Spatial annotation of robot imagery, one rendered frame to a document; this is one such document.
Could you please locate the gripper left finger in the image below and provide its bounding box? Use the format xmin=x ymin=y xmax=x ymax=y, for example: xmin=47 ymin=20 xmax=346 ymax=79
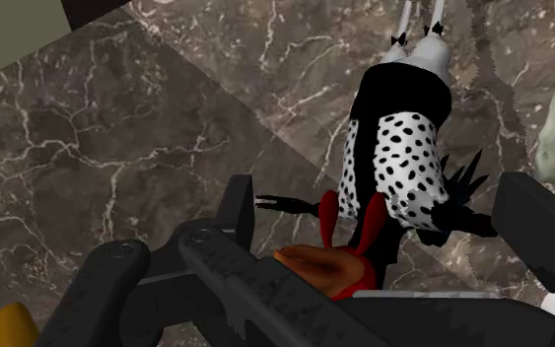
xmin=34 ymin=173 xmax=389 ymax=347

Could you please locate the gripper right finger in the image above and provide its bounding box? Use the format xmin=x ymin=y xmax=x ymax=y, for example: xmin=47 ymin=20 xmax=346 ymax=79
xmin=490 ymin=171 xmax=555 ymax=347

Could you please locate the doll in spotted white dress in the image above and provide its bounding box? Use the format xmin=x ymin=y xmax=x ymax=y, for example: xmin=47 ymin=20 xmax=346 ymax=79
xmin=254 ymin=0 xmax=499 ymax=302

